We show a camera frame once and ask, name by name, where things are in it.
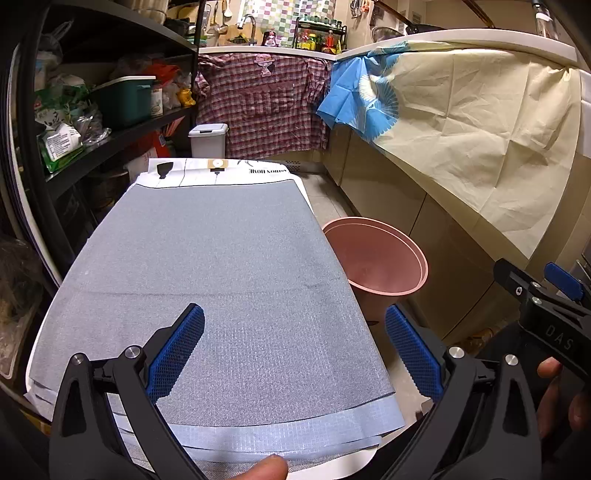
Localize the green and white packet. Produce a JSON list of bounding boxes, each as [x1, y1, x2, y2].
[[37, 122, 85, 174]]

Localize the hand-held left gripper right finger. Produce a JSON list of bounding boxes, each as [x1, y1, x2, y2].
[[385, 304, 541, 480]]

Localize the black frying pan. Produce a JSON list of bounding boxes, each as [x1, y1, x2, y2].
[[376, 0, 446, 35]]

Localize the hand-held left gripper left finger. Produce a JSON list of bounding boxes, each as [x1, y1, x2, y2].
[[48, 302, 206, 480]]

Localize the clear plastic bags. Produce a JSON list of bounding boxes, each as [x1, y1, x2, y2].
[[74, 108, 112, 146]]

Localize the person's right hand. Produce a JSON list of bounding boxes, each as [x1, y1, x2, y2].
[[536, 355, 591, 439]]

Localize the kitchen faucet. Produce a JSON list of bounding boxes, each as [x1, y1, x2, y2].
[[239, 14, 259, 47]]

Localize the white printed sheet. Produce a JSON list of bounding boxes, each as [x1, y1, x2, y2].
[[25, 158, 384, 480]]

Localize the green storage box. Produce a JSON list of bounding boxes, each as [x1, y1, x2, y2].
[[92, 75, 158, 129]]

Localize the pink bin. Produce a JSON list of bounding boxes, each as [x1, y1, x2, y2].
[[322, 216, 429, 324]]

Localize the plaid shirt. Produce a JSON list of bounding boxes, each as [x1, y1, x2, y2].
[[194, 52, 333, 160]]

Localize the beige kitchen cabinets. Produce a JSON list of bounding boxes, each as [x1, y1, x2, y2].
[[323, 122, 578, 361]]

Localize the person's left hand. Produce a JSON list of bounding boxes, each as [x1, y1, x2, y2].
[[228, 453, 289, 480]]

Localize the black shelf rack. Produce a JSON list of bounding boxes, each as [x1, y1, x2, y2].
[[18, 0, 208, 273]]

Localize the white lidded bin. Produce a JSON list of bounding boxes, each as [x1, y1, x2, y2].
[[188, 123, 229, 158]]

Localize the blue and cream printed cloth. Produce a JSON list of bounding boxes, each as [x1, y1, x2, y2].
[[316, 41, 591, 259]]

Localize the black spice rack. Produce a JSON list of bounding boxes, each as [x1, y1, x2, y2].
[[295, 18, 347, 55]]

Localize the red plastic packet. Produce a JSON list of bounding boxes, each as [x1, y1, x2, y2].
[[143, 62, 181, 86]]

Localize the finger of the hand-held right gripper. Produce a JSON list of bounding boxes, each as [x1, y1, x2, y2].
[[493, 258, 546, 305], [544, 262, 585, 303]]

